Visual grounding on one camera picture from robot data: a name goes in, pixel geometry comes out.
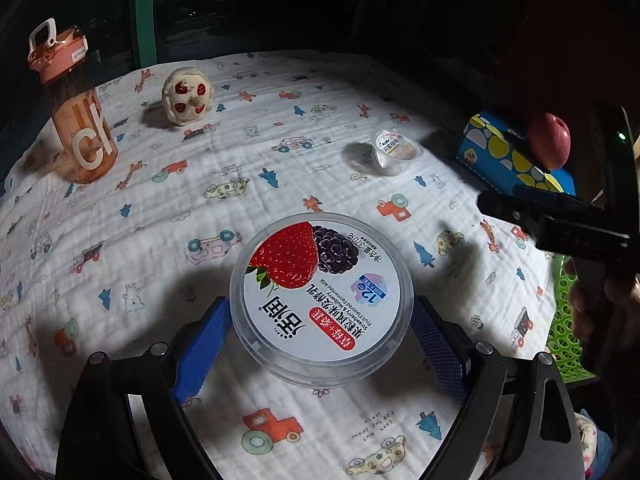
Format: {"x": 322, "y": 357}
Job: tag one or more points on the green window frame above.
{"x": 145, "y": 10}

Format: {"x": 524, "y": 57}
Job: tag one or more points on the white lidded yogurt tub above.
{"x": 320, "y": 300}

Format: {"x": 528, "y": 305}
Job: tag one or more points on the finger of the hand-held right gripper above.
{"x": 550, "y": 196}
{"x": 505, "y": 210}

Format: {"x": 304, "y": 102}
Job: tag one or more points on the red apple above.
{"x": 547, "y": 140}

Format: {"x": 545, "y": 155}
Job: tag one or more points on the floral printed cloth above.
{"x": 592, "y": 445}

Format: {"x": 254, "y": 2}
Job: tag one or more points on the small clear jelly cup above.
{"x": 395, "y": 152}

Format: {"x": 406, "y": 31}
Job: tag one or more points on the blue patterned cardboard box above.
{"x": 495, "y": 155}

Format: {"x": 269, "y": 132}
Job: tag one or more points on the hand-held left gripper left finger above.
{"x": 200, "y": 355}

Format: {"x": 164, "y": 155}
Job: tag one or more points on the person's right hand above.
{"x": 622, "y": 295}

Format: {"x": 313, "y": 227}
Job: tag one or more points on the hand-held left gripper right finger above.
{"x": 440, "y": 355}

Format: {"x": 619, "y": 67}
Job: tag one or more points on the printed cartoon blanket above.
{"x": 150, "y": 220}

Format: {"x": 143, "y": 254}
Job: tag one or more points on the cream plush toy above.
{"x": 185, "y": 95}

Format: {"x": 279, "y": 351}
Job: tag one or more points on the green plastic mesh basket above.
{"x": 565, "y": 340}

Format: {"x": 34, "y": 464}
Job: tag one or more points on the pink water bottle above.
{"x": 85, "y": 145}

